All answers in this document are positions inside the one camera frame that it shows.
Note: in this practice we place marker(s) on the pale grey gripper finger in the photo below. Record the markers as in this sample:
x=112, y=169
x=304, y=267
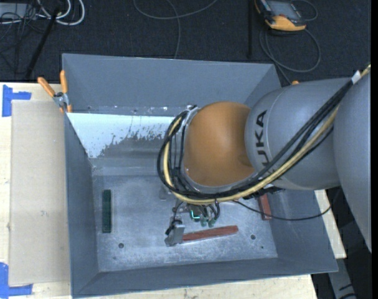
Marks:
x=175, y=234

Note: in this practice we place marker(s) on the long red-brown flat block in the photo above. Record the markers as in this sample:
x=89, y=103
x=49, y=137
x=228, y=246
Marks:
x=212, y=233

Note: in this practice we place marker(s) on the grey metal bin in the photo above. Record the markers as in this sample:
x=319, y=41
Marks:
x=139, y=216

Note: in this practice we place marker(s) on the dark green flat block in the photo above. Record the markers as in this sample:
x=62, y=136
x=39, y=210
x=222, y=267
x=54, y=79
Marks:
x=106, y=210

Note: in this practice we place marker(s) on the short red-brown flat block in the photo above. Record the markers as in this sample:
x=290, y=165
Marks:
x=265, y=209

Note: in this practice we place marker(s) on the brown cardboard board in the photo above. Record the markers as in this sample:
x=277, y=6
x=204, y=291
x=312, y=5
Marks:
x=36, y=182

